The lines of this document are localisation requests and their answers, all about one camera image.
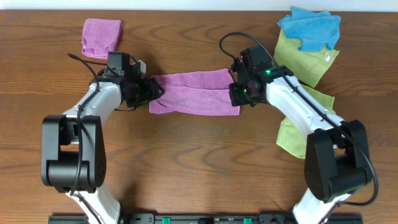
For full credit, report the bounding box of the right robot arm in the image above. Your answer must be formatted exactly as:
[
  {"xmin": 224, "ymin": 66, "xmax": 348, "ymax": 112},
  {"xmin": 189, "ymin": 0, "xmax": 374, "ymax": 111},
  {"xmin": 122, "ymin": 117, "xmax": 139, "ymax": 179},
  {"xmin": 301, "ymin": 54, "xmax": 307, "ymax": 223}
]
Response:
[{"xmin": 229, "ymin": 46, "xmax": 373, "ymax": 223}]

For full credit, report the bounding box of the blue microfiber cloth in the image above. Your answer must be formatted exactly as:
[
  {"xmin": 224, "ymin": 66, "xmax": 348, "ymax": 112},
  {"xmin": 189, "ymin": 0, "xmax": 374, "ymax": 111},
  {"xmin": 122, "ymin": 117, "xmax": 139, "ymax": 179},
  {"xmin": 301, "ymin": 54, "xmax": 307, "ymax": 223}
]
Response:
[{"xmin": 278, "ymin": 6, "xmax": 341, "ymax": 52}]

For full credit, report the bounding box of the purple microfiber cloth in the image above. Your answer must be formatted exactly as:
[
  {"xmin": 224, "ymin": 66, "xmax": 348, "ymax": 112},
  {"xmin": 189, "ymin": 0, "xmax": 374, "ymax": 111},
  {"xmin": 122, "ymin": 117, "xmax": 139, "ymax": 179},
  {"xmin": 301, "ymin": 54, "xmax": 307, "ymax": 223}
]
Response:
[{"xmin": 149, "ymin": 68, "xmax": 240, "ymax": 116}]

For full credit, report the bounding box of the black cable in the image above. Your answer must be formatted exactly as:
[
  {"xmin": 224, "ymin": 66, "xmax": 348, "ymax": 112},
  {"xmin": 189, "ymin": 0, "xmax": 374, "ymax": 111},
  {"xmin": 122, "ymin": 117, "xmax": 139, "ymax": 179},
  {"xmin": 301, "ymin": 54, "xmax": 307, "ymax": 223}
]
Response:
[
  {"xmin": 218, "ymin": 32, "xmax": 379, "ymax": 207},
  {"xmin": 67, "ymin": 52, "xmax": 109, "ymax": 224}
]

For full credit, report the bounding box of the crumpled green cloth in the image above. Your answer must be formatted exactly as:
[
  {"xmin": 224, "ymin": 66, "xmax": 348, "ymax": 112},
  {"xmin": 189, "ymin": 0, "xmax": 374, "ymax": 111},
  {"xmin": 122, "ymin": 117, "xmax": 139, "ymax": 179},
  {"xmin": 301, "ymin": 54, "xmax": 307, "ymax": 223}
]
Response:
[{"xmin": 276, "ymin": 85, "xmax": 335, "ymax": 159}]

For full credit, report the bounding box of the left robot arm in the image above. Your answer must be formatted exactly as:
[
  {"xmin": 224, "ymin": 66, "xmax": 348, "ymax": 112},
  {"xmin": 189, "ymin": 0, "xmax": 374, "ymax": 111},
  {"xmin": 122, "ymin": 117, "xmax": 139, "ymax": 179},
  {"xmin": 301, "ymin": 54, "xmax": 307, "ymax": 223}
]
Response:
[{"xmin": 41, "ymin": 52, "xmax": 165, "ymax": 224}]

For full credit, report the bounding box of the right black cable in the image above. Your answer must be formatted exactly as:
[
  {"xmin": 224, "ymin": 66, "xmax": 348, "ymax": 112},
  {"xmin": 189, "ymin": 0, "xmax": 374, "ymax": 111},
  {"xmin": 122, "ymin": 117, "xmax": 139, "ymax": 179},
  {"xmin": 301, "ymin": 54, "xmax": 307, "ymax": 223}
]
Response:
[{"xmin": 218, "ymin": 32, "xmax": 379, "ymax": 207}]

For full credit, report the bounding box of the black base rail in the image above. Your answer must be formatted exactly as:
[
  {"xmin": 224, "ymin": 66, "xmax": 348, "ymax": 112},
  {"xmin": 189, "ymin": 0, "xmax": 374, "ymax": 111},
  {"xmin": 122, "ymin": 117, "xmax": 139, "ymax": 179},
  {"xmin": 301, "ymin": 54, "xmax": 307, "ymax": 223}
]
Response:
[{"xmin": 48, "ymin": 213, "xmax": 363, "ymax": 224}]

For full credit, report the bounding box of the folded purple cloth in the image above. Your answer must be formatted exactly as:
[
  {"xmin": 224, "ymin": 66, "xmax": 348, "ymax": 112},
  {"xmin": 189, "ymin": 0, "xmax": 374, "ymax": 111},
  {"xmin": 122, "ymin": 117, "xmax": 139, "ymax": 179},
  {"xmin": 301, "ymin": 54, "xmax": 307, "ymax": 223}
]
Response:
[{"xmin": 81, "ymin": 18, "xmax": 123, "ymax": 59}]

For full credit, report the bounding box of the left black cable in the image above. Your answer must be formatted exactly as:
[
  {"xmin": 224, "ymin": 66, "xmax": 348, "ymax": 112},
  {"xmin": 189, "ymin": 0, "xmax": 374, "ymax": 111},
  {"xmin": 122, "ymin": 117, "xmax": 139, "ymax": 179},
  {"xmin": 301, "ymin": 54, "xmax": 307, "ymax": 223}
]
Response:
[{"xmin": 67, "ymin": 52, "xmax": 109, "ymax": 224}]

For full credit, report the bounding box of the flat green cloth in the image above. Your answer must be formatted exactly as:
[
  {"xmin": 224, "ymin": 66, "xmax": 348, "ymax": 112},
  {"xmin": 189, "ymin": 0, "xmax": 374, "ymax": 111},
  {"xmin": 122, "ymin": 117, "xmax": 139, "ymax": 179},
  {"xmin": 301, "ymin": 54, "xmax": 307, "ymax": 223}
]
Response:
[{"xmin": 274, "ymin": 29, "xmax": 339, "ymax": 88}]

